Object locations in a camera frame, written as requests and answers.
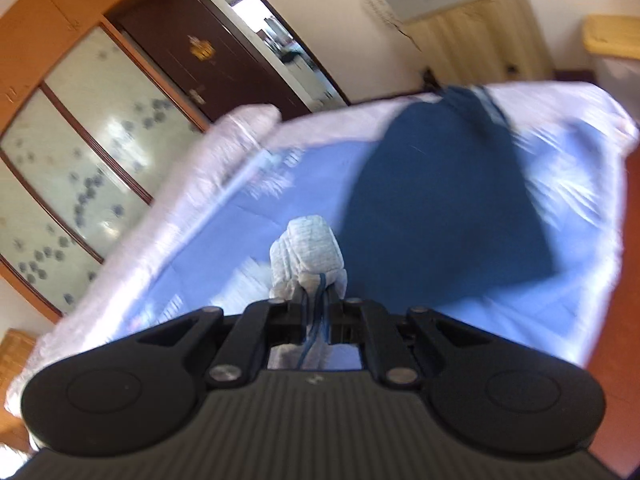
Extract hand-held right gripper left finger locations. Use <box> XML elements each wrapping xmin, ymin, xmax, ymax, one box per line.
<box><xmin>135</xmin><ymin>287</ymin><xmax>309</xmax><ymax>389</ymax></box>

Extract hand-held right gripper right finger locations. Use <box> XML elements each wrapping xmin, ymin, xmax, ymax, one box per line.
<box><xmin>327</xmin><ymin>285</ymin><xmax>506</xmax><ymax>389</ymax></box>

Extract light grey pants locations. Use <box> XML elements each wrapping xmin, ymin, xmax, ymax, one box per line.
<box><xmin>267</xmin><ymin>215</ymin><xmax>351</xmax><ymax>368</ymax></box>

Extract dark blue pants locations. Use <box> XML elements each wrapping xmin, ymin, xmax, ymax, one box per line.
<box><xmin>340</xmin><ymin>85</ymin><xmax>565</xmax><ymax>307</ymax></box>

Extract blue printed bed sheet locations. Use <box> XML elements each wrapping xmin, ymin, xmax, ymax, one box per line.
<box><xmin>135</xmin><ymin>85</ymin><xmax>626</xmax><ymax>366</ymax></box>

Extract pale quilted bedspread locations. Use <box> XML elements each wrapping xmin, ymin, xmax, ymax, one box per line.
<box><xmin>4</xmin><ymin>80</ymin><xmax>640</xmax><ymax>413</ymax></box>

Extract wooden wardrobe with frosted doors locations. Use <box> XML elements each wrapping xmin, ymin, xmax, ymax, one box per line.
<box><xmin>0</xmin><ymin>0</ymin><xmax>213</xmax><ymax>323</ymax></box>

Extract wooden slatted headboard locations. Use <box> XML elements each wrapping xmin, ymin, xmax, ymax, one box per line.
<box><xmin>0</xmin><ymin>329</ymin><xmax>38</xmax><ymax>453</ymax></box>

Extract dark brown door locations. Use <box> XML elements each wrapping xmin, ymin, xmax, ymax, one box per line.
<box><xmin>107</xmin><ymin>0</ymin><xmax>313</xmax><ymax>126</ymax></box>

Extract light wooden side cabinet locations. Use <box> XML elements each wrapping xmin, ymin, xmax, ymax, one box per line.
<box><xmin>407</xmin><ymin>0</ymin><xmax>557</xmax><ymax>88</ymax></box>

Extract yellow-lidded plastic storage box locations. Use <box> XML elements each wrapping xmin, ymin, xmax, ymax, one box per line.
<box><xmin>581</xmin><ymin>14</ymin><xmax>640</xmax><ymax>111</ymax></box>

